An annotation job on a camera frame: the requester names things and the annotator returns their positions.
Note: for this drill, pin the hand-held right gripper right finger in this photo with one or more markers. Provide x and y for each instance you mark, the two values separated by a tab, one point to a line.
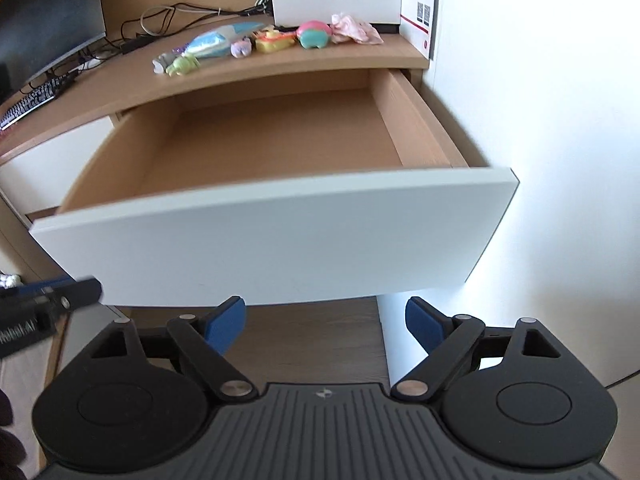
425	327

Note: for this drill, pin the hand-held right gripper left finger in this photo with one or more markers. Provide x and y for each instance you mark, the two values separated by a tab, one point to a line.
225	327

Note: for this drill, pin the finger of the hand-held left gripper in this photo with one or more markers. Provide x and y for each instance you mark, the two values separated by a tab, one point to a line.
80	292

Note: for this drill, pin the white front wooden drawer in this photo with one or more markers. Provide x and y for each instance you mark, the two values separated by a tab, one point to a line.
275	240

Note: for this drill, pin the grey-blue toy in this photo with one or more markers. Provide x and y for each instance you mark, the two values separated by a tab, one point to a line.
161	62

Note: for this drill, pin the light green toy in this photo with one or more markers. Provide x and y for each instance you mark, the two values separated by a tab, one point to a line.
181	65

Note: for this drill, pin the dark purple toy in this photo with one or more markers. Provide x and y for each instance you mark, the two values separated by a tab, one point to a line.
180	50

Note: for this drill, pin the light purple toy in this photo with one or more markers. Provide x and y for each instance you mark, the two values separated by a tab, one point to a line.
241	48

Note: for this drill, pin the blue and white packet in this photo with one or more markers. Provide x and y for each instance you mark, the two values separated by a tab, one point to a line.
220	40

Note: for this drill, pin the orange and yellow toy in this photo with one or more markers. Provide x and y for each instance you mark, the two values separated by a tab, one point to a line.
289	36

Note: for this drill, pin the pink plush toy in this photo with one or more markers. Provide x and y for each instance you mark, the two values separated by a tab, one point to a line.
355	30

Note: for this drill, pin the pink and teal toy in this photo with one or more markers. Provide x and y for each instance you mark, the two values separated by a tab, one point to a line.
314	35

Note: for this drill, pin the black keyboard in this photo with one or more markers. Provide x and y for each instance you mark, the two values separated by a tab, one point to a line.
30	102

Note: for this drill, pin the black power adapter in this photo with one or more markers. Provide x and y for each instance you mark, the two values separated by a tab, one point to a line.
136	44

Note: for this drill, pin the black computer monitor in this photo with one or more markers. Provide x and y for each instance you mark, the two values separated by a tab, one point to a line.
50	25

